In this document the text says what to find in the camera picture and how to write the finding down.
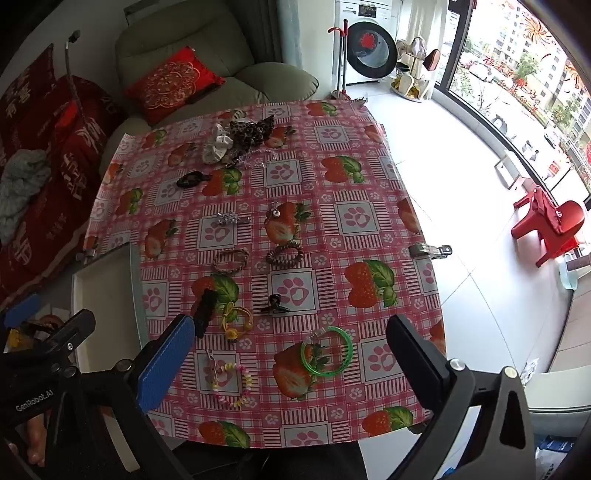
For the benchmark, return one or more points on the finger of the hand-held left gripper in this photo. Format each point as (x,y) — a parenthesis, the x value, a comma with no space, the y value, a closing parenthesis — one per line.
(69,330)
(21,309)

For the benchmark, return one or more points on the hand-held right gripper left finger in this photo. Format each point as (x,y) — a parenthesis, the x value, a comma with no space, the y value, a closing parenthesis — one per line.
(166,364)

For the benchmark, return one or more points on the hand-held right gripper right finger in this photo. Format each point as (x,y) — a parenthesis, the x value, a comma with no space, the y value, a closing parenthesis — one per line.
(415,355)

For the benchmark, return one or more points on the white tray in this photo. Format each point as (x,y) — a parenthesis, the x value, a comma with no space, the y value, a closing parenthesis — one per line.
(106,300)

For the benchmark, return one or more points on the person's left hand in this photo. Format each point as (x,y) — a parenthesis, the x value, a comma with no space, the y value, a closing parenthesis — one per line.
(36,438)

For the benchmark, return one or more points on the yellow object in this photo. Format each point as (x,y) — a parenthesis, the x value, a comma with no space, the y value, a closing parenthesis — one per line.
(16,339)

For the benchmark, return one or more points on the pink hair pin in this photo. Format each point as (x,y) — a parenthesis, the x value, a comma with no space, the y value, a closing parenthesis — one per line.
(211,367)

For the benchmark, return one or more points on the green plastic bangle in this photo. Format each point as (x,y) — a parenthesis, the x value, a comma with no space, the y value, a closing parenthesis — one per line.
(349,346)

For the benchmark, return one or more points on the long black hair clip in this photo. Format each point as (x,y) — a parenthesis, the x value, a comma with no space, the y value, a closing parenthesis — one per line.
(206,304)

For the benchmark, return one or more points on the metal tablecloth clamp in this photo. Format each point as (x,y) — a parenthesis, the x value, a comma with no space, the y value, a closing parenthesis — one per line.
(429,250)
(87,254)

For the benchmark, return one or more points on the clear beaded trinket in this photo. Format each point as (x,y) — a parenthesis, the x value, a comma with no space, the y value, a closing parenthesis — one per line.
(318,334)

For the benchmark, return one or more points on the grey knit cloth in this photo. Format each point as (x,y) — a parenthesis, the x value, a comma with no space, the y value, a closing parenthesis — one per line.
(23,184)

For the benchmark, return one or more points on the small black claw clip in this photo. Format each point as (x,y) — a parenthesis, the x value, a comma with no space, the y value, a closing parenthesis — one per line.
(275,302)

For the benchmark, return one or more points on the person's dark pants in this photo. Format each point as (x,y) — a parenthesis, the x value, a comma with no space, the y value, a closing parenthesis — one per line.
(277,464)

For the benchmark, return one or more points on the silver rhinestone hair clip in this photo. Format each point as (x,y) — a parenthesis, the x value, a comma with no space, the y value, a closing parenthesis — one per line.
(231,219)

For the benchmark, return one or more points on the red printed blanket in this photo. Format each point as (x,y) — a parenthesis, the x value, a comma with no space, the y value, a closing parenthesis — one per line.
(74,152)

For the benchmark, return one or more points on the blue packet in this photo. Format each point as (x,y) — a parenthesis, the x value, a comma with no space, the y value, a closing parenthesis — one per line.
(558,447)

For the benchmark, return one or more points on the light blue plastic container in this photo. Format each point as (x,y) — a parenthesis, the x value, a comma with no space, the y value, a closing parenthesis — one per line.
(570,277)

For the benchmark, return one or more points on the black oval hair clip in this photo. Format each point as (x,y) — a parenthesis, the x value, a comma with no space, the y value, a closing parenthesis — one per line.
(191,179)

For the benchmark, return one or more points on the red plastic chair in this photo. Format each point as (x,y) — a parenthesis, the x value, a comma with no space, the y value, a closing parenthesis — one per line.
(554,226)

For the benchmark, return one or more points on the strawberry print pink tablecloth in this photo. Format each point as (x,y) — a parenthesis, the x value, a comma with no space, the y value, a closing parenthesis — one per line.
(323,184)

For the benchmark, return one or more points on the white box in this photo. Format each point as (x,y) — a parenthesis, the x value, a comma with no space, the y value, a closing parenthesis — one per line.
(508,173)

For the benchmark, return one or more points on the white dotted scrunchie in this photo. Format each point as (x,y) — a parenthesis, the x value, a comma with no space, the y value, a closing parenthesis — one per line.
(217,143)

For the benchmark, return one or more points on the grey gooseneck holder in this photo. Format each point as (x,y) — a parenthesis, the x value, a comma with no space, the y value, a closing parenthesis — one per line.
(70,69)

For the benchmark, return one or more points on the leopard print scrunchie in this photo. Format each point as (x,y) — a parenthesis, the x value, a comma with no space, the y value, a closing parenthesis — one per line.
(249,131)

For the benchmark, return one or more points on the red embroidered pillow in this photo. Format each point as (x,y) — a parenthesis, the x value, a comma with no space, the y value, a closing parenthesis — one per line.
(171,85)

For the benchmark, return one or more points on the shoe rack with slippers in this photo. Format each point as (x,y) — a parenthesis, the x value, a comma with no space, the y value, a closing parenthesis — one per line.
(411,74)

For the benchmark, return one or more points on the large window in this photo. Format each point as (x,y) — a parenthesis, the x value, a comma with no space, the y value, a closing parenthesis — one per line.
(508,55)

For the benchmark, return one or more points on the grey-green sofa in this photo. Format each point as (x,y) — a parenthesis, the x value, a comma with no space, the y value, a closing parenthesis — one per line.
(207,27)

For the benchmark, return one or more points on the white washing machine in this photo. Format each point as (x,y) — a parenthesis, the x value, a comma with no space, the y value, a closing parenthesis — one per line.
(360,14)

